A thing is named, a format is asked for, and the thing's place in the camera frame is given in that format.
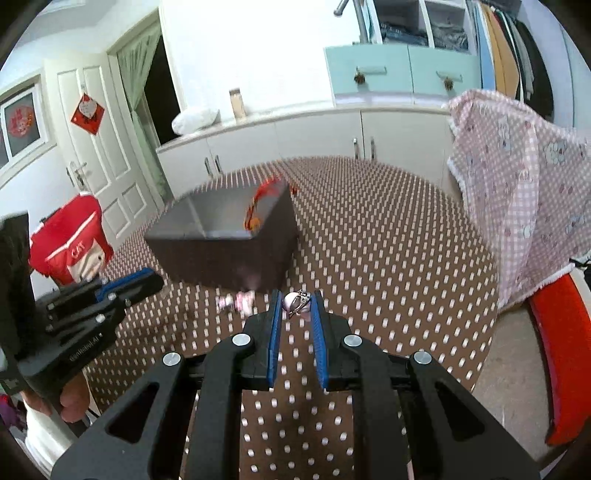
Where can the white cabinet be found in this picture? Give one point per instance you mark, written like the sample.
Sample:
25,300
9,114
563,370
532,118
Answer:
300,134

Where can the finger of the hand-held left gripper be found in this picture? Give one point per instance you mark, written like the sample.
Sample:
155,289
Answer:
129,278
143,288

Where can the red paper decoration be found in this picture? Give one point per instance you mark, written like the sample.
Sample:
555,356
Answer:
87,113

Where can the red chair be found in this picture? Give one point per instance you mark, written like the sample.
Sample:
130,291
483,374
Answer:
561,360

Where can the brown polka dot tablecloth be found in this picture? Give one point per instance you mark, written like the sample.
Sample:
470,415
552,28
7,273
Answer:
369,258

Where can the folded clothes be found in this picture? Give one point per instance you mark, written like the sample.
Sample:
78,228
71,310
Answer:
425,30

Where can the pink checkered cloth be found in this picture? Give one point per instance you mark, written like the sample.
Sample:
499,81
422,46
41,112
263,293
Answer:
508,184

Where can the dark grey box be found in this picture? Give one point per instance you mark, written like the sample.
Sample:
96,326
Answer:
207,263

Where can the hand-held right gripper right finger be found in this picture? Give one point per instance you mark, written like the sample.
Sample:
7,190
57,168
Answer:
319,341

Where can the red printed bag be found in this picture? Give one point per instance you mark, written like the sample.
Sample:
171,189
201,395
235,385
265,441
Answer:
69,240

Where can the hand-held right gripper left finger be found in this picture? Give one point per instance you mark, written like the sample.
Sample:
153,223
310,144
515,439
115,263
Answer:
273,341

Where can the framed picture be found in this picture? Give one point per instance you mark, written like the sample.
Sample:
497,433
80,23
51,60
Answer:
21,124

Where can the white door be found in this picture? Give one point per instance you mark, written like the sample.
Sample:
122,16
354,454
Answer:
92,147

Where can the metal rod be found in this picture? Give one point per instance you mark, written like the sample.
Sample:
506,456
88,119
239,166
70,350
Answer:
358,18

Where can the pink hair ornament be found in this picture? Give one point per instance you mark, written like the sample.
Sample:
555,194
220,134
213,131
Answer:
238,302

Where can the white bag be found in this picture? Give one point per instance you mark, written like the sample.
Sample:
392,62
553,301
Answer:
196,120

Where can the person's left hand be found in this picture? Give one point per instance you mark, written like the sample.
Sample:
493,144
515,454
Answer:
74,401

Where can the teal drawer unit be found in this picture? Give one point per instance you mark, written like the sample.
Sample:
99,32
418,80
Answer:
369,87

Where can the hanging clothes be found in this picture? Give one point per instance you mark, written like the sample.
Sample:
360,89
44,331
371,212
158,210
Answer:
512,55

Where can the green curtain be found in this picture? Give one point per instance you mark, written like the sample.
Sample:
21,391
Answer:
134,69

